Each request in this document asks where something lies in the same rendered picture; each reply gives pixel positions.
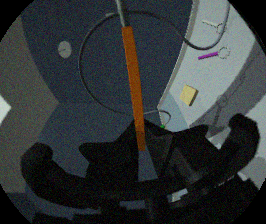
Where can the purple handled wire loop tool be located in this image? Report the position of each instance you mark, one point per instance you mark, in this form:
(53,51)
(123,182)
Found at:
(214,54)

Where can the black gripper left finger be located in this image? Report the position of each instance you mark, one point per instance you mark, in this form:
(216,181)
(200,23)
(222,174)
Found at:
(123,150)

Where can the yellow rectangular block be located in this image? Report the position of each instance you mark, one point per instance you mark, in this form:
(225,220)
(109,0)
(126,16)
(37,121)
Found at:
(188,95)

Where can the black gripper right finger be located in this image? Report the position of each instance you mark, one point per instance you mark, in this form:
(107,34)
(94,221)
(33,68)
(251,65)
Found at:
(161,143)

